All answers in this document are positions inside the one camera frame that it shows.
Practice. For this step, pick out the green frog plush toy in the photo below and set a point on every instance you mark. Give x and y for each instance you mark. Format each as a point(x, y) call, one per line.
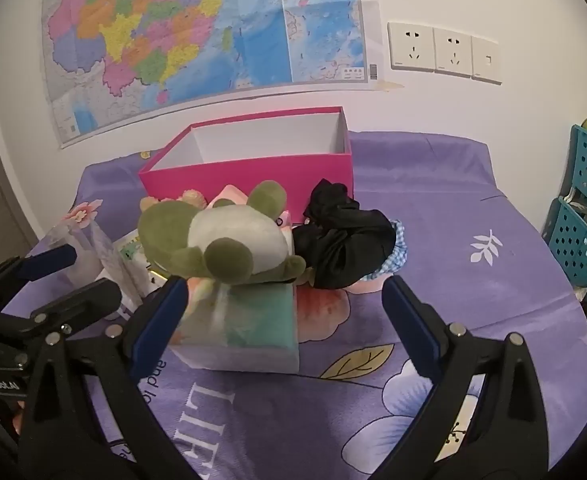
point(233, 240)

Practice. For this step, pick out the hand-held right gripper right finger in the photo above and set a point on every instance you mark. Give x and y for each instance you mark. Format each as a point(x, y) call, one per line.
point(413, 330)

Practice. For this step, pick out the colourful wall map poster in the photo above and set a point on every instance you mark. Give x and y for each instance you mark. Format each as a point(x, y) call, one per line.
point(173, 35)

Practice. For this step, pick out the black cloth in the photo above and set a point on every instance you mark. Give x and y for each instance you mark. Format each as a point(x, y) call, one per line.
point(343, 245)

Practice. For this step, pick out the pale yellow tissue pack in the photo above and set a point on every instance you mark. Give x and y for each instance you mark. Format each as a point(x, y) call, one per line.
point(131, 250)

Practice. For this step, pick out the teal plastic basket rack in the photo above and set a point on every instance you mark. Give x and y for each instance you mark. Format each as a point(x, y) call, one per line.
point(573, 230)

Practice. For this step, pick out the pink cardboard box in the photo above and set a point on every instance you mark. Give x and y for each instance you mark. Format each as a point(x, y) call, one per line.
point(233, 175)

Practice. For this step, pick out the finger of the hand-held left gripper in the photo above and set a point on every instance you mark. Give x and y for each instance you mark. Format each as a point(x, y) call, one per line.
point(48, 261)
point(78, 302)

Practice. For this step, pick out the purple floral bed sheet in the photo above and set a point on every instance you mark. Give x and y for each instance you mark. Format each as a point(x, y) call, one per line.
point(433, 210)

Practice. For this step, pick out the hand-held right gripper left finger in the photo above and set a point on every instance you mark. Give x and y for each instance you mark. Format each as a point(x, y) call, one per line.
point(159, 320)

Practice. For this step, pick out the beige teddy plush toy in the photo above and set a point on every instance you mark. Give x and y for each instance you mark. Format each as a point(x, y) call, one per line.
point(193, 196)

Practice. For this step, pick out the white wall socket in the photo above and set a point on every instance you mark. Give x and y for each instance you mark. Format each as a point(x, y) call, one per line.
point(453, 52)
point(412, 46)

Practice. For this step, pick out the clear-wrapped towel package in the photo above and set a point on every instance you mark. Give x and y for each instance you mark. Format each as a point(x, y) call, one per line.
point(253, 330)

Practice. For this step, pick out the clear plastic bag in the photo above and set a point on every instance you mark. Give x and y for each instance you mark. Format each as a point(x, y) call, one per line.
point(86, 255)

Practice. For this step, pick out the blue gingham scrunchie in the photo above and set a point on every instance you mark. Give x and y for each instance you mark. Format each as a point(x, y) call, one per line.
point(401, 250)

